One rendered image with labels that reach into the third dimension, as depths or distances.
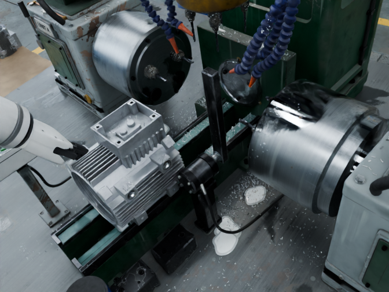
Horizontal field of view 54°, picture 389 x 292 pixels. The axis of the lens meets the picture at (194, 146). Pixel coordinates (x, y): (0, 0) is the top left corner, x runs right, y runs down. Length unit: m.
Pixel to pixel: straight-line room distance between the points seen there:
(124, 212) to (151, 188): 0.08
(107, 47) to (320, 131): 0.66
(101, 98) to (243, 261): 0.72
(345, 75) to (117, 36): 0.67
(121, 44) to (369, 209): 0.75
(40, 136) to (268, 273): 0.59
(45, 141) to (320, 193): 0.53
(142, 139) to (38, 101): 0.87
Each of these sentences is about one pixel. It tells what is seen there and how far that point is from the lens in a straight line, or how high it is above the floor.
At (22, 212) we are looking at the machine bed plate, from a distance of 1.26.
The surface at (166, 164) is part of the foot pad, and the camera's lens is 0.85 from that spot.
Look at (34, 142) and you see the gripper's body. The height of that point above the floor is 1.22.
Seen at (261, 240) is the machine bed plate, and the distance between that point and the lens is 1.01.
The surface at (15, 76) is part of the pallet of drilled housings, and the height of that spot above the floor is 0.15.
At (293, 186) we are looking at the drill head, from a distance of 0.79.
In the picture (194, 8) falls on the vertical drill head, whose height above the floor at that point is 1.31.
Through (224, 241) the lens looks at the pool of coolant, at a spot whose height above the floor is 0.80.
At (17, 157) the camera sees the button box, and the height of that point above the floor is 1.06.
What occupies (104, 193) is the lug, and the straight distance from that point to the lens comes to 0.80.
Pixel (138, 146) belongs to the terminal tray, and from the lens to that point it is 0.82.
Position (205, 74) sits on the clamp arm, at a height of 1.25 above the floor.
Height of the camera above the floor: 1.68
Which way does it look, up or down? 46 degrees down
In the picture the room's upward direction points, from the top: 11 degrees counter-clockwise
